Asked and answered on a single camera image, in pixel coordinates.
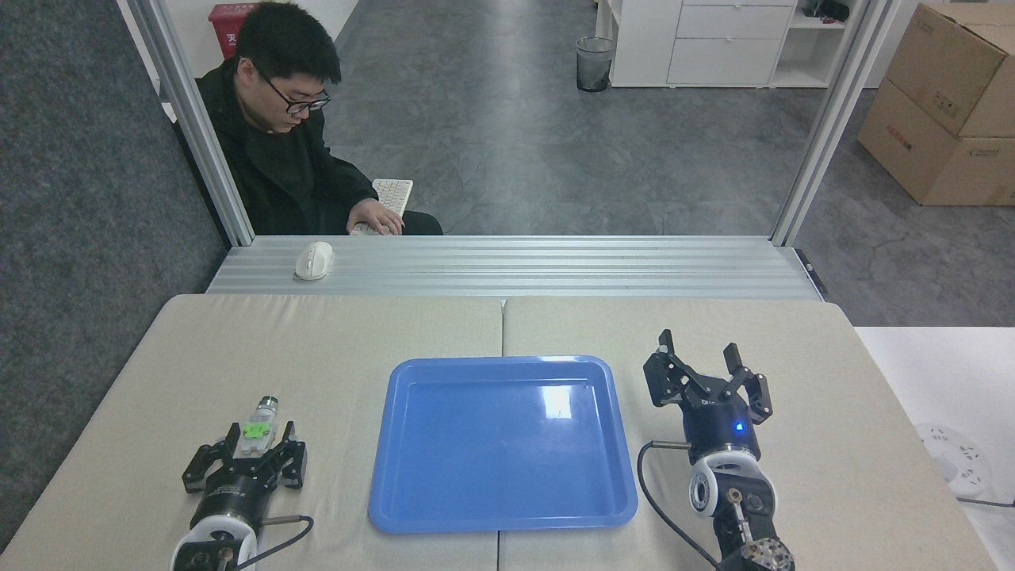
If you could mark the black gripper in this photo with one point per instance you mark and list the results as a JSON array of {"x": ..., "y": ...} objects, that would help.
[
  {"x": 230, "y": 496},
  {"x": 720, "y": 428}
]

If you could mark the white green switch part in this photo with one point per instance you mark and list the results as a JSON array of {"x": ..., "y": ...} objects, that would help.
[{"x": 255, "y": 432}]

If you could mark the blue plastic tray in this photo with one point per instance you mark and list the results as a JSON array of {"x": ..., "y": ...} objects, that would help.
[{"x": 503, "y": 444}]

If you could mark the person's hand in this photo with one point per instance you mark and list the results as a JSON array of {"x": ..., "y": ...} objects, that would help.
[{"x": 376, "y": 216}]

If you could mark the beige table mat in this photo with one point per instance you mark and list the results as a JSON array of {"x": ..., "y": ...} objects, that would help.
[
  {"x": 833, "y": 396},
  {"x": 158, "y": 373}
]

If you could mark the white computer mouse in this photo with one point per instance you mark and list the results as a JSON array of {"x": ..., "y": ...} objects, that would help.
[{"x": 314, "y": 260}]

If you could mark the round white power strip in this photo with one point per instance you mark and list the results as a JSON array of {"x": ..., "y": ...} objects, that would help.
[{"x": 955, "y": 460}]

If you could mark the person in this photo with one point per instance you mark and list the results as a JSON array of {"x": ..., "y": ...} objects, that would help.
[{"x": 277, "y": 174}]

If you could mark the white keyboard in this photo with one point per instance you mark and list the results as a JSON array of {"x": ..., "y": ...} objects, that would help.
[{"x": 394, "y": 193}]

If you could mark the large cardboard box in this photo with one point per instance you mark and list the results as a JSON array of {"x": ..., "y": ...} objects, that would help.
[{"x": 920, "y": 155}]

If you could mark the white drawer cabinet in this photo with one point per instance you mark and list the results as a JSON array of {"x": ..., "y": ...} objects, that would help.
[{"x": 714, "y": 47}]

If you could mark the grey mesh waste bin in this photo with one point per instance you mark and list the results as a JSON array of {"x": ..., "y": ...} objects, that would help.
[{"x": 594, "y": 65}]

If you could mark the black item on shelf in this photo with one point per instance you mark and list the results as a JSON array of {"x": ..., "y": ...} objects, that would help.
[{"x": 829, "y": 9}]

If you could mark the small cardboard box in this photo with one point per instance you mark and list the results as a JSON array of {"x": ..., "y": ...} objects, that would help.
[{"x": 955, "y": 67}]

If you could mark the red bin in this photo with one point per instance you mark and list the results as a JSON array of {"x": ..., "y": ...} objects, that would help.
[{"x": 226, "y": 28}]

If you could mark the black rail end bracket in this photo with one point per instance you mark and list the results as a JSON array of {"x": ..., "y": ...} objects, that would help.
[{"x": 812, "y": 272}]

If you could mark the silver aluminium rail platform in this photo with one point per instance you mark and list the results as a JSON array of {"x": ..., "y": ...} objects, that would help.
[{"x": 515, "y": 266}]

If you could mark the silver aluminium post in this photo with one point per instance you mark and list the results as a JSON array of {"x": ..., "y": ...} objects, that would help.
[
  {"x": 829, "y": 127},
  {"x": 198, "y": 135}
]

